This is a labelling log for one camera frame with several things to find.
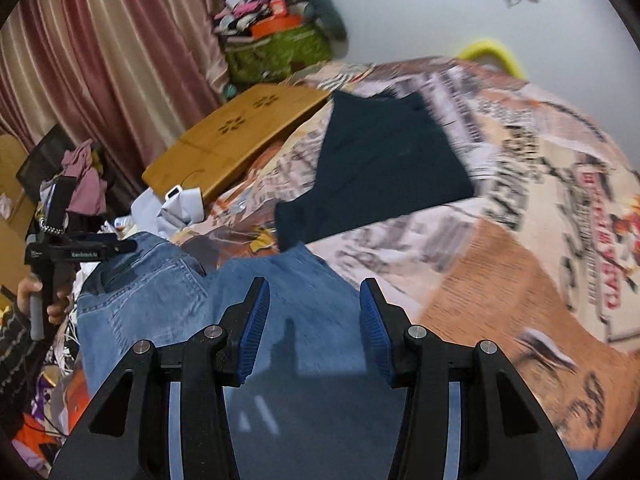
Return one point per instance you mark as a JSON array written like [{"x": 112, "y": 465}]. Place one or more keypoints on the person left hand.
[{"x": 56, "y": 309}]

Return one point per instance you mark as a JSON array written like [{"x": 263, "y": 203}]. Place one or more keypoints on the pink garment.
[{"x": 88, "y": 197}]

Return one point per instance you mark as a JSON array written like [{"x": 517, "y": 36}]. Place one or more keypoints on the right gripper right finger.
[{"x": 505, "y": 433}]

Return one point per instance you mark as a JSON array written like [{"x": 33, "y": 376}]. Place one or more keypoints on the newspaper print bed blanket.
[{"x": 543, "y": 259}]

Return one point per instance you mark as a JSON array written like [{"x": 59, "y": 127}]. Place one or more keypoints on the grey neck pillow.
[{"x": 327, "y": 14}]

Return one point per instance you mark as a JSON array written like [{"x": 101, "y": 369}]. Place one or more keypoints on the bamboo lap desk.
[{"x": 214, "y": 153}]

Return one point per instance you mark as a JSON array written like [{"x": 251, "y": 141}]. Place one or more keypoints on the striped red beige curtain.
[{"x": 132, "y": 75}]

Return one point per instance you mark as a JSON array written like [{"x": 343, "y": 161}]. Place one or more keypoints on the green fabric storage box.
[{"x": 278, "y": 56}]

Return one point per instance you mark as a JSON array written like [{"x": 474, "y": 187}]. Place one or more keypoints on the yellow curved pillow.
[{"x": 495, "y": 49}]

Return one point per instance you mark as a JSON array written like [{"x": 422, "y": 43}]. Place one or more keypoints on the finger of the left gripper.
[
  {"x": 101, "y": 251},
  {"x": 108, "y": 239}
]

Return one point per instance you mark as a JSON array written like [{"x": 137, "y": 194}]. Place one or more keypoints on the pile of clothes on box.
[{"x": 238, "y": 16}]

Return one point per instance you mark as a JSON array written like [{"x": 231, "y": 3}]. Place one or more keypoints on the folded black garment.
[{"x": 382, "y": 157}]

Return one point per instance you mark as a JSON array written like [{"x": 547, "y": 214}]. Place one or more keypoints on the orange box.
[{"x": 275, "y": 24}]

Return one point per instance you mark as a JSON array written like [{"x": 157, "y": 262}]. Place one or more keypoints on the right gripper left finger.
[{"x": 124, "y": 434}]

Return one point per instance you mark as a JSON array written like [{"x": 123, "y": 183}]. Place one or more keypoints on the blue denim jeans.
[{"x": 275, "y": 368}]

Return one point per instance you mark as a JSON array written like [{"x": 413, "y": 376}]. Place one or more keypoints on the white crumpled cloth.
[{"x": 164, "y": 217}]

